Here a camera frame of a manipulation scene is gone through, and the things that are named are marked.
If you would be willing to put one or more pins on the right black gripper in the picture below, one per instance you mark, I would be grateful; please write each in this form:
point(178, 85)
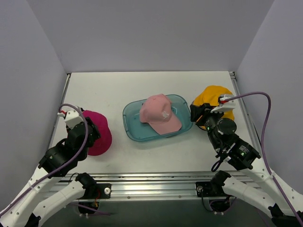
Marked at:
point(197, 114)

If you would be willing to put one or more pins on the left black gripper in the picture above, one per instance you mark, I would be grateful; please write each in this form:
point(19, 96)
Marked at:
point(93, 132)

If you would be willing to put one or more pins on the yellow bucket hat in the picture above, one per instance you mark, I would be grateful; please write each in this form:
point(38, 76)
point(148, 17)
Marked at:
point(210, 95)

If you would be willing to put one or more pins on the magenta baseball cap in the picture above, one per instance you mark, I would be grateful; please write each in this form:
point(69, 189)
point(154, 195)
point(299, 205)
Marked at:
point(102, 144)

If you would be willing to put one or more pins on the pink baseball cap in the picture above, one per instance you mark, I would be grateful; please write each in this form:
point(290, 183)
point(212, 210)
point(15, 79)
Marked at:
point(156, 111)

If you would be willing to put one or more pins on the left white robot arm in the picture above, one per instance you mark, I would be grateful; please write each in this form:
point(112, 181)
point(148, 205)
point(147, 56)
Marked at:
point(29, 209)

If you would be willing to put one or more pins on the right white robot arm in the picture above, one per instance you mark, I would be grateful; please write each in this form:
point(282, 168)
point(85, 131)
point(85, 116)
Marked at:
point(277, 199)

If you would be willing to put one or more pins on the teal plastic tray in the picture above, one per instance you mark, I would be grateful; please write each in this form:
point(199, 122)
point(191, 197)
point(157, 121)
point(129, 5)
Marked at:
point(142, 132)

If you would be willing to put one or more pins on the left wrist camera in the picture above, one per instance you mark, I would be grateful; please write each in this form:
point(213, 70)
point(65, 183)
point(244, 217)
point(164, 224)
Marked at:
point(70, 117)

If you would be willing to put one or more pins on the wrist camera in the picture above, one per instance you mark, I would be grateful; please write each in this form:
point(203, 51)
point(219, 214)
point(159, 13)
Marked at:
point(223, 104)
point(70, 117)

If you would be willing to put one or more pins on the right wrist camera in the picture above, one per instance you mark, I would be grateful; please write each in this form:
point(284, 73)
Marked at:
point(223, 104)

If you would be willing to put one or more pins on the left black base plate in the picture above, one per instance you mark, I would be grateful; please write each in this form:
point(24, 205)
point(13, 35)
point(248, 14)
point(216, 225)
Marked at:
point(103, 191)

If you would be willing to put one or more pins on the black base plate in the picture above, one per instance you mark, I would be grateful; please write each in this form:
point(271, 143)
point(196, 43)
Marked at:
point(203, 189)
point(103, 191)

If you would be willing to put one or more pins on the aluminium mounting rail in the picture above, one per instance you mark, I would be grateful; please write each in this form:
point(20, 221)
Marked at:
point(153, 186)

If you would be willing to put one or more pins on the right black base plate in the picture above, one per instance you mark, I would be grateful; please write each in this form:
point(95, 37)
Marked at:
point(203, 189)

